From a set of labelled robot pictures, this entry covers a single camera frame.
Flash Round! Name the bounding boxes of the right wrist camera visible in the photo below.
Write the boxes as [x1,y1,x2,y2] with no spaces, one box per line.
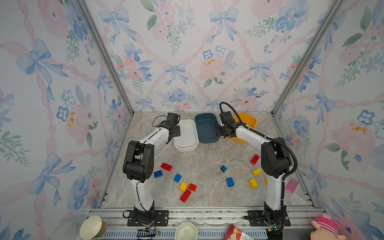
[220,111,236,125]

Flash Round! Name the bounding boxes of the black corrugated cable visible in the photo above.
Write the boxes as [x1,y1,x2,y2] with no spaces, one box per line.
[219,101,299,181]

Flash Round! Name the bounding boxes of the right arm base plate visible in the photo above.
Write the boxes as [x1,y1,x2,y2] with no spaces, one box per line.
[244,210,291,228]

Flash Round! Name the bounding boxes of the blue lego brick centre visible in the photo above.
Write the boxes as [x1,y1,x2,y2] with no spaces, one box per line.
[226,178,235,188]

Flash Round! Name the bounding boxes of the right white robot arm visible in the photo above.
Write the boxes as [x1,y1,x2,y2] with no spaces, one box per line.
[215,124,292,212]

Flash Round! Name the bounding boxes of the yellow plastic container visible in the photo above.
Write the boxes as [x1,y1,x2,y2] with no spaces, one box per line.
[231,113,258,144]

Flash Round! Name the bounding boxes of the brown paper cup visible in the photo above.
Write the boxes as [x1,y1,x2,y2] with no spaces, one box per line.
[80,216,108,240]

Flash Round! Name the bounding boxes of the aluminium front rail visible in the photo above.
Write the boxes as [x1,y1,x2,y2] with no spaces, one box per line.
[88,205,326,229]

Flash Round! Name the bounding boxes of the white plastic container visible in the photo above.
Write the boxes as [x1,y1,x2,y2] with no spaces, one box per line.
[173,119,199,153]

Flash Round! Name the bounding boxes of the light blue lego brick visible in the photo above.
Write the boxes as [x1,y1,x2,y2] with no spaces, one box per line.
[174,174,182,183]

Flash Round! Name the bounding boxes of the long red lego brick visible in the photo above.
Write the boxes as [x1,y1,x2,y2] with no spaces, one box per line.
[180,190,192,203]

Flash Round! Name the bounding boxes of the yellow lego brick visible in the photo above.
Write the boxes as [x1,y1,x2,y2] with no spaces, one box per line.
[249,179,259,189]
[180,182,188,193]
[253,169,262,177]

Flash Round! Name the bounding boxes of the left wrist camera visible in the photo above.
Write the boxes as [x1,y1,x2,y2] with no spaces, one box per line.
[166,113,181,126]

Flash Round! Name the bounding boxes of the aluminium corner post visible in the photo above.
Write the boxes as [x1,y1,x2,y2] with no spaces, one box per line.
[271,0,344,117]
[74,0,134,117]

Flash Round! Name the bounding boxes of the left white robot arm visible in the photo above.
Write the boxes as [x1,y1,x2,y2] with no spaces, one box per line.
[123,120,181,216]

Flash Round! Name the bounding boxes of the red snack packet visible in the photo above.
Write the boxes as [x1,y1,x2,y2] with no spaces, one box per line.
[223,224,254,240]

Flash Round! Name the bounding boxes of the small blue lego brick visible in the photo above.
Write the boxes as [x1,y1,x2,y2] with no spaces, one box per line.
[220,165,227,173]

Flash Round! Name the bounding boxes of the aluminium corner post left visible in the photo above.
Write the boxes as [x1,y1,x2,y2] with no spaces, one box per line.
[74,0,134,117]

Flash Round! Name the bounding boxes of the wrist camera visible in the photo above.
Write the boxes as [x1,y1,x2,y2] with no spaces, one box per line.
[220,111,236,125]
[166,113,181,126]

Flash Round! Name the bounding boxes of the small red lego brick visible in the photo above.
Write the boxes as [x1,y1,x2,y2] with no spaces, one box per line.
[188,184,197,192]

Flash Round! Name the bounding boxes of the aluminium corner post right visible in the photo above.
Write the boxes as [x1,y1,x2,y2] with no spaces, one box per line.
[271,0,344,117]

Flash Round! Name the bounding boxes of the pink plush toy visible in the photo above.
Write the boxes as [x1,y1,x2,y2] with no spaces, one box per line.
[310,214,347,240]

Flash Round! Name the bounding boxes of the dark blue lego brick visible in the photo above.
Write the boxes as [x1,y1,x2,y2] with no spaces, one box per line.
[154,170,163,179]

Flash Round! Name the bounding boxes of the dark teal plastic container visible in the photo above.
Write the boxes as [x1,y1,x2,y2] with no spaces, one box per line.
[195,113,220,144]

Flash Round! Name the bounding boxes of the pink block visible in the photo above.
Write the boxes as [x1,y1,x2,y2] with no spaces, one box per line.
[285,179,299,194]

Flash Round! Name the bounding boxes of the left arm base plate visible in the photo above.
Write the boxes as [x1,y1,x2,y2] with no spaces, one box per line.
[123,210,169,228]

